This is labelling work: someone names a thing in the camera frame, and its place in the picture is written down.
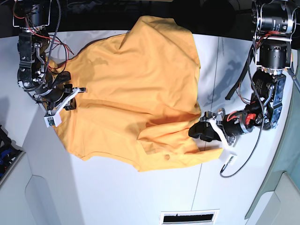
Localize orange handled scissors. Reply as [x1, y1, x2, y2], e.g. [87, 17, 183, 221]
[287, 67, 300, 92]

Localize white table slot vent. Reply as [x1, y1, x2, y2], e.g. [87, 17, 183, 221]
[159, 209, 219, 225]

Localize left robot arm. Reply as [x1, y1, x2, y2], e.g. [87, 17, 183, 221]
[188, 0, 300, 144]

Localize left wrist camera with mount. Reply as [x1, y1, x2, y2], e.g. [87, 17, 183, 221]
[199, 109, 237, 165]

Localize green cloth at right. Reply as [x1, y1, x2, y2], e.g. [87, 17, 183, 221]
[245, 87, 300, 220]

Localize blue black clutter bin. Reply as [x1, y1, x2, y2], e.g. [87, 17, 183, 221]
[0, 125, 23, 180]

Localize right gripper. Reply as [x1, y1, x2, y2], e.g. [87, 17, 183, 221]
[28, 83, 76, 111]

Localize orange t-shirt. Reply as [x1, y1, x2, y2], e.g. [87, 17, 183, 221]
[55, 16, 222, 172]

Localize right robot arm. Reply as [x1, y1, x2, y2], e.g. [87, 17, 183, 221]
[13, 0, 73, 110]

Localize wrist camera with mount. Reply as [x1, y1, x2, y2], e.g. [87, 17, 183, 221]
[199, 109, 237, 165]
[44, 87, 86, 128]

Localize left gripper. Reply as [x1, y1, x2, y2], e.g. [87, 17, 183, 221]
[188, 110, 255, 142]

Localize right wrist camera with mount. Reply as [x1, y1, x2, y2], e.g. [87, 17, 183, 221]
[44, 87, 86, 128]

